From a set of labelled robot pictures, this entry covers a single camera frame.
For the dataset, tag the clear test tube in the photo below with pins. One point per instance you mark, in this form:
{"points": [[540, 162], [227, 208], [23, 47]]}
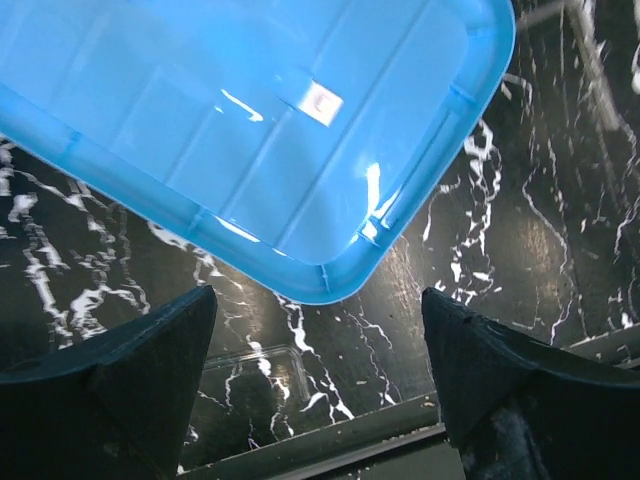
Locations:
{"points": [[281, 365], [580, 16]]}

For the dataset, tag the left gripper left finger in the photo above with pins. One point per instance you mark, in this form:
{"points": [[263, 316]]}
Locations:
{"points": [[115, 406]]}

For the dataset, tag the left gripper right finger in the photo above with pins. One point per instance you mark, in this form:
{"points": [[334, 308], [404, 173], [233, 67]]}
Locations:
{"points": [[517, 408]]}

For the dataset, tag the light blue plastic lid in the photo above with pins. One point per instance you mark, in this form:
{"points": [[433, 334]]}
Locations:
{"points": [[294, 140]]}

